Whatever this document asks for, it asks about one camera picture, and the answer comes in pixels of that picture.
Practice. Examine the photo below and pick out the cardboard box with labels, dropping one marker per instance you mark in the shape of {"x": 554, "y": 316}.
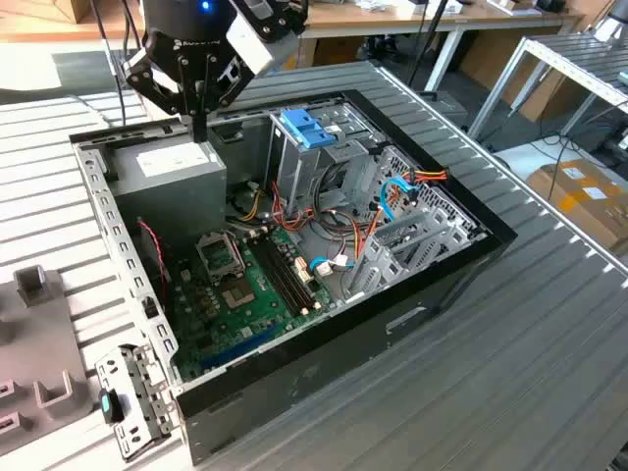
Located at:
{"x": 579, "y": 206}

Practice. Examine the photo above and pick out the black camera bracket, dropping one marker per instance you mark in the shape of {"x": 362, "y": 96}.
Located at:
{"x": 279, "y": 19}

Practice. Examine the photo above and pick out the blue expansion slot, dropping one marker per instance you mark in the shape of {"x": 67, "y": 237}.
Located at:
{"x": 235, "y": 350}

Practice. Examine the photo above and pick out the black RAM slot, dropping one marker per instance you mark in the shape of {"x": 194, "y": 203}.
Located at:
{"x": 289, "y": 275}
{"x": 278, "y": 279}

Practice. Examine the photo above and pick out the black open PC case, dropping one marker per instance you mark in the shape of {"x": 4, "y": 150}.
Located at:
{"x": 343, "y": 353}

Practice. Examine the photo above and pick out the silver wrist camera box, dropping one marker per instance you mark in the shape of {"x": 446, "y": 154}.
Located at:
{"x": 247, "y": 39}

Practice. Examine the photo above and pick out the black case fan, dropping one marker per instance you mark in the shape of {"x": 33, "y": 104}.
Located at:
{"x": 152, "y": 267}

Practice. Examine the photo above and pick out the plain brown cardboard box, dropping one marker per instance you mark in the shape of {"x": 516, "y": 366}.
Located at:
{"x": 486, "y": 54}

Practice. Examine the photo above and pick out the metal disk bay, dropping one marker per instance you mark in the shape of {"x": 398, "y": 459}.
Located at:
{"x": 380, "y": 267}

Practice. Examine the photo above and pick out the brown wooden box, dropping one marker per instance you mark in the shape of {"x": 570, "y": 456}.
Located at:
{"x": 73, "y": 7}

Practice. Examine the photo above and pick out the green motherboard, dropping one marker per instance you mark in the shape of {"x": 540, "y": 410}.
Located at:
{"x": 255, "y": 333}

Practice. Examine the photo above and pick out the metal expansion bracket cover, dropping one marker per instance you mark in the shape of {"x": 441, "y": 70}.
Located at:
{"x": 142, "y": 387}

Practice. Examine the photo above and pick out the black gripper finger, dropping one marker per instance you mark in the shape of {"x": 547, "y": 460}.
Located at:
{"x": 152, "y": 86}
{"x": 228, "y": 90}

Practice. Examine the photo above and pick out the CPU socket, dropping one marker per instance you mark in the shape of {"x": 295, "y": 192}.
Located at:
{"x": 238, "y": 295}

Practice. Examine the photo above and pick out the metal frame slat table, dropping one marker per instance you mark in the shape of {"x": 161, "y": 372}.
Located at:
{"x": 554, "y": 54}

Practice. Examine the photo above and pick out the grey parts rack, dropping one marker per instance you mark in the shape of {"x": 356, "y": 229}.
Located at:
{"x": 39, "y": 343}

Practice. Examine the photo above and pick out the black latch with blue stripe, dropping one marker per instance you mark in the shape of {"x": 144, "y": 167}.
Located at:
{"x": 110, "y": 407}

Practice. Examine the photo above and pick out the light wooden desk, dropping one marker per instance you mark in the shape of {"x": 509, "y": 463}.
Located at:
{"x": 49, "y": 27}

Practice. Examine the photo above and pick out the metal drive cage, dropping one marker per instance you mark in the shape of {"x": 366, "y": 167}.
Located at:
{"x": 304, "y": 167}

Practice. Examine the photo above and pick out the grey power supply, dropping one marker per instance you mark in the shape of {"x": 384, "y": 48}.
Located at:
{"x": 167, "y": 191}

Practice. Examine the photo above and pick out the wooden desk with white legs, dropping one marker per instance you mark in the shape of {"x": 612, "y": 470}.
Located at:
{"x": 343, "y": 15}

